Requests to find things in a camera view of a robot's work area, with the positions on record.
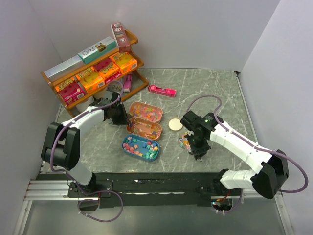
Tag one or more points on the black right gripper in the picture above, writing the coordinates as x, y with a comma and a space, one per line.
198, 152

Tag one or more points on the blue tin of star candies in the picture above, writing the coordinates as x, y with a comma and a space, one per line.
141, 147

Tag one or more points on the clear plastic jar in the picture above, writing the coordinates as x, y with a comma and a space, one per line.
183, 141

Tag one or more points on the red orange sponge box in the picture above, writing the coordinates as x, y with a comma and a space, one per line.
106, 68

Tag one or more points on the orange sponge box right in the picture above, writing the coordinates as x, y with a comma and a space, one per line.
125, 61

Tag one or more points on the teal long box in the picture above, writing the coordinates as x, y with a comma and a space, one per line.
95, 51

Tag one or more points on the orange sponge box middle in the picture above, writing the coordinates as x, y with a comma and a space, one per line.
90, 79

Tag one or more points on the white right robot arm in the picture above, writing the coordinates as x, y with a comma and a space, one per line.
268, 171

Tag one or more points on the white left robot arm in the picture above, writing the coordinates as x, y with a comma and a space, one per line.
61, 148

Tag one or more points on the pink sponge box left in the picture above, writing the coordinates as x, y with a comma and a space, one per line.
70, 91

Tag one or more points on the pink tin of gummies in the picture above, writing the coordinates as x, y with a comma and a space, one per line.
146, 111

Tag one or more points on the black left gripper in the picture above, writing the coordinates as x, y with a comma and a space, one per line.
123, 120

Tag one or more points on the printed paper roll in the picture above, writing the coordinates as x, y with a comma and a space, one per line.
115, 86

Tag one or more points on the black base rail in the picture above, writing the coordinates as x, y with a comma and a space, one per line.
153, 189

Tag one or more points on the pink slim box upright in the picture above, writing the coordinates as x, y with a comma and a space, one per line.
127, 82

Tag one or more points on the red tall carton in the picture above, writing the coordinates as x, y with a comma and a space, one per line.
120, 37

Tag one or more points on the silver long box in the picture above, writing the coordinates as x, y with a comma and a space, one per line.
64, 68

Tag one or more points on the pink box on table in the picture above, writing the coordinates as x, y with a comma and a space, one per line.
162, 91

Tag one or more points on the white paper roll on shelf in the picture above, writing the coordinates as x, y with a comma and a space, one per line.
85, 104

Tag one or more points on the pink tin of lollipops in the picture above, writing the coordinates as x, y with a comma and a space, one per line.
144, 128

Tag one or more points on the gold jar lid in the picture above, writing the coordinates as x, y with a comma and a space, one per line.
175, 124

